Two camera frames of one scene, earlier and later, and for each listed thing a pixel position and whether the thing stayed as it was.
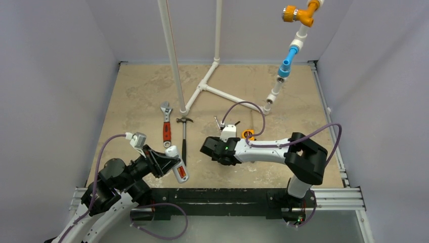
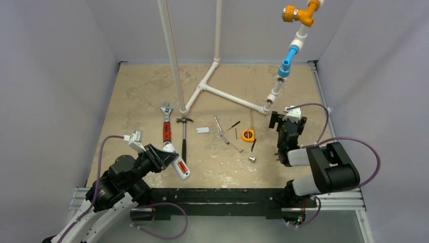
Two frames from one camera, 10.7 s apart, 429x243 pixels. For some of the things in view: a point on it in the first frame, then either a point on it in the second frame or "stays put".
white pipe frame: [298, 42] stays put
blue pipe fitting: [284, 70] stays put
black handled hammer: [184, 140] stays put
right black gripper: [210, 147] -> [288, 123]
